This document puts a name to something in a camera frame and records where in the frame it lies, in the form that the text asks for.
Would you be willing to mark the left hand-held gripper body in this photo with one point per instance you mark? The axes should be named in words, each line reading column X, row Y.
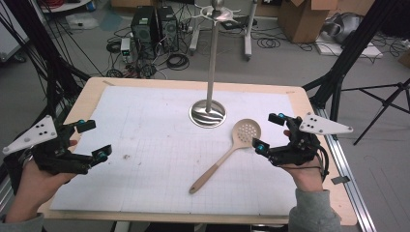
column 51, row 158

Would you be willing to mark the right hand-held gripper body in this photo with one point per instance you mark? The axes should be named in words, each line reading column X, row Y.
column 299, row 148

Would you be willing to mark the beige slotted spoon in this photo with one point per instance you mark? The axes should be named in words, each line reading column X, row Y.
column 209, row 174

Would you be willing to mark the metal utensil stand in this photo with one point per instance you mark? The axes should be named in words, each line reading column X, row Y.
column 212, row 64

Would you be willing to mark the person's right hand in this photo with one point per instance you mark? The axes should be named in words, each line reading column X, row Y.
column 307, row 177

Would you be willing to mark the person's left hand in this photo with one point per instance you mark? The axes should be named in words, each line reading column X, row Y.
column 38, row 187

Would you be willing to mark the white grid mat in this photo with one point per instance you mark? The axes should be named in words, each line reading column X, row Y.
column 145, row 145

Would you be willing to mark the black tape piece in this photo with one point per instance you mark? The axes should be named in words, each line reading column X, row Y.
column 340, row 179

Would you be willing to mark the white wheeled stand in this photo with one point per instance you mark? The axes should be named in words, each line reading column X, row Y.
column 248, row 38

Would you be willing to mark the small grey power supply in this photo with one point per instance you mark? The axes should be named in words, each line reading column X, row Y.
column 125, row 46

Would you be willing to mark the black tripod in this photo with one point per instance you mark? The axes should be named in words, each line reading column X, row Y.
column 383, row 103

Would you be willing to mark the cardboard box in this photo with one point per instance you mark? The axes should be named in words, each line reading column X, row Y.
column 303, row 22

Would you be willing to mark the flat white board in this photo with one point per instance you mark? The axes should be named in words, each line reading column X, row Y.
column 354, row 51

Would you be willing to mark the clear plastic bag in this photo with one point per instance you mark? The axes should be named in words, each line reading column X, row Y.
column 82, row 22

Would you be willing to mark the large black computer tower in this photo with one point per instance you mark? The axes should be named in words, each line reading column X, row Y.
column 143, row 32

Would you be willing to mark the silver grey bag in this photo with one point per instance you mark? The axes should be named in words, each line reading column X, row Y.
column 343, row 27

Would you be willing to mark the round white table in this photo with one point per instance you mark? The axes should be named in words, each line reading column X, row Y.
column 67, row 5

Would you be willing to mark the slim black computer tower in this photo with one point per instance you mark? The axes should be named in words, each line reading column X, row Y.
column 169, row 29

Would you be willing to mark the aluminium rail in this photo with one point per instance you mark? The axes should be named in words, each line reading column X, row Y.
column 4, row 195
column 341, row 161

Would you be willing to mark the black frame beam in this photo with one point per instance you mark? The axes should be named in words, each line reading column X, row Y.
column 351, row 48

